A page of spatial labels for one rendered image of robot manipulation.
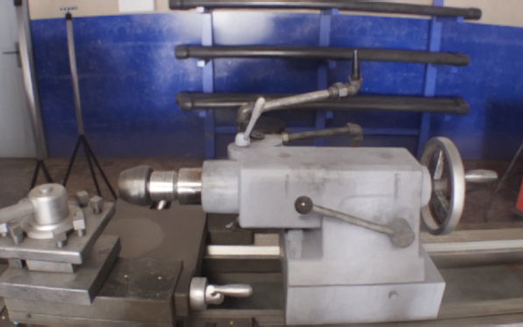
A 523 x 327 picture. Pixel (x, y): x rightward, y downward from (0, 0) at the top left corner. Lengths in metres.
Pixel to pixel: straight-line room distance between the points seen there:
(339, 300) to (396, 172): 0.28
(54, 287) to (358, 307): 0.59
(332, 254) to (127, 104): 3.43
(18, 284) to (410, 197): 0.73
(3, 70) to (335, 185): 3.96
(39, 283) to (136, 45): 3.39
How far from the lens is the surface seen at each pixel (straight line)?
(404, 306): 0.97
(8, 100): 4.57
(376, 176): 0.87
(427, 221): 1.05
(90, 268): 0.75
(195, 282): 0.74
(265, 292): 1.20
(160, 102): 4.04
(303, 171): 0.84
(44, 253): 0.69
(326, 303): 0.92
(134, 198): 0.93
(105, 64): 4.11
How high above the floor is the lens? 1.48
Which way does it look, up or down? 22 degrees down
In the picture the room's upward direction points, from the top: 1 degrees clockwise
